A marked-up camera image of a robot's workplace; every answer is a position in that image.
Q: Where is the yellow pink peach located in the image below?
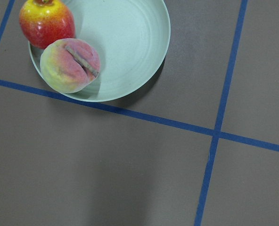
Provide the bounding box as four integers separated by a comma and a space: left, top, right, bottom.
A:
40, 38, 100, 93

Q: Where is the green plate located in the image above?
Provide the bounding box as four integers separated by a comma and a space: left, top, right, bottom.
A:
27, 0, 172, 103

